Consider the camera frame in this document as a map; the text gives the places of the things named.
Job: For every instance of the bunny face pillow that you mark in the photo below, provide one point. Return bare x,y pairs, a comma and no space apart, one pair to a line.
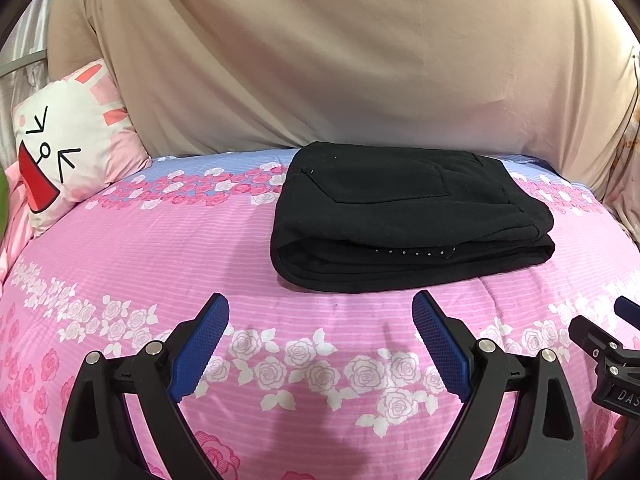
75,150

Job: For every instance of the plain pink cloth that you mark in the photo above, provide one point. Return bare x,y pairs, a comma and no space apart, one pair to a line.
17,230

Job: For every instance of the white satin curtain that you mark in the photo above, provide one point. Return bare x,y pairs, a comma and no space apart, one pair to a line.
25,25

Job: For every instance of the grey metal bed rail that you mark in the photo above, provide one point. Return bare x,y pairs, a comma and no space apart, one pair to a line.
22,62

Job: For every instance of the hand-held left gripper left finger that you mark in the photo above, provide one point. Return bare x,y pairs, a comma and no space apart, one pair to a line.
200,345

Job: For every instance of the floral beige curtain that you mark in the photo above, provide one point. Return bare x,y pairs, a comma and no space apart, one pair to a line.
627,160

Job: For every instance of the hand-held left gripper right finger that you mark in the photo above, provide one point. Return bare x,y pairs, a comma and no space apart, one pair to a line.
440,345

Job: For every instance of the beige cloth cover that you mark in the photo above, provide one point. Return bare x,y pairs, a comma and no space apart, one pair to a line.
325,60

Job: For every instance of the black pants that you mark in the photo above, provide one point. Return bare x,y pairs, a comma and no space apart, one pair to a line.
400,220

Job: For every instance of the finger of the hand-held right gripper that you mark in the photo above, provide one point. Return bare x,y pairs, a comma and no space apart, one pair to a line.
629,308
592,335

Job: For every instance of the pink floral bedsheet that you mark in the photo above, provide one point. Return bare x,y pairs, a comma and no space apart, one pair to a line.
175,260

